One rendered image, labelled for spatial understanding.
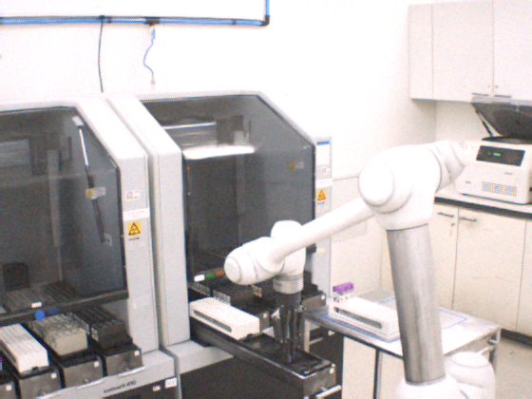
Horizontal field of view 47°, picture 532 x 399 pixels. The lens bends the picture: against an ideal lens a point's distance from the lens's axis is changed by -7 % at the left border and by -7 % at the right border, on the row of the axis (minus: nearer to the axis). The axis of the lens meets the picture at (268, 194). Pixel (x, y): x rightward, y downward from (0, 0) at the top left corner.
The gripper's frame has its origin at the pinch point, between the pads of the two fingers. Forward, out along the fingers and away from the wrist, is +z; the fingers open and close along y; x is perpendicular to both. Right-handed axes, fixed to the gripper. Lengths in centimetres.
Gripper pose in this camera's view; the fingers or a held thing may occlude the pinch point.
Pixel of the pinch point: (288, 350)
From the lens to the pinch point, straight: 207.6
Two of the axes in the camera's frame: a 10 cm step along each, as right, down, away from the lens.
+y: -7.7, 1.3, -6.3
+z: 0.1, 9.8, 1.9
